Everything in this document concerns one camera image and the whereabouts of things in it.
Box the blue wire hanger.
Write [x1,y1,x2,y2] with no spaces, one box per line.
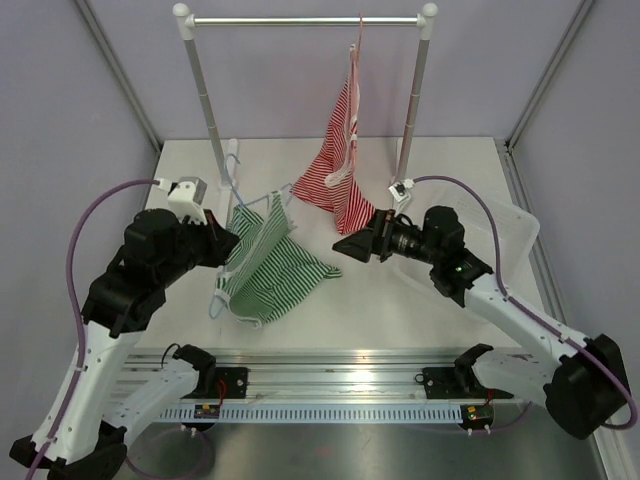
[209,153,293,327]

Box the clear plastic basket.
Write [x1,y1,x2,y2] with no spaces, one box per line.
[391,182,541,325]

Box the red striped tank top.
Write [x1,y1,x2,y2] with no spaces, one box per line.
[292,45,375,235]

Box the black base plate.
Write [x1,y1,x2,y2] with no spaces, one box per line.
[413,366,486,400]
[191,367,249,400]

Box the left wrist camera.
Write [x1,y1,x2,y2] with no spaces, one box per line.
[154,177,207,225]

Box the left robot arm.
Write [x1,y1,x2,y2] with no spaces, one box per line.
[9,209,239,479]

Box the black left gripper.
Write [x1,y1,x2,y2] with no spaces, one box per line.
[156,207,240,287]

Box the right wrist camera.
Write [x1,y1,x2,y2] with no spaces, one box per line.
[388,178,415,215]

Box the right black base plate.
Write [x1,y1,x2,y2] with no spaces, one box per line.
[413,366,486,400]

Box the white clothes rack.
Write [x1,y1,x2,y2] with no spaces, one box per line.
[172,3,439,192]

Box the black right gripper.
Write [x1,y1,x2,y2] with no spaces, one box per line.
[335,209,443,266]

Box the green striped tank top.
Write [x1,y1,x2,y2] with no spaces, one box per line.
[209,190,342,328]

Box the aluminium mounting rail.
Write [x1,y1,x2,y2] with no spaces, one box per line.
[114,349,551,404]

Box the white slotted cable duct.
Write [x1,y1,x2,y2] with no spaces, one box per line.
[156,403,462,424]

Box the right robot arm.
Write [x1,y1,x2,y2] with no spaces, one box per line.
[332,206,639,439]

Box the red wire hanger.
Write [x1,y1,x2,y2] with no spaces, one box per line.
[350,14,364,68]

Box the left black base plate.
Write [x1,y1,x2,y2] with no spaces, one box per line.
[191,367,249,400]

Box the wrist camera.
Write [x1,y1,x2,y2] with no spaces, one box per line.
[388,178,415,215]
[154,177,207,225]

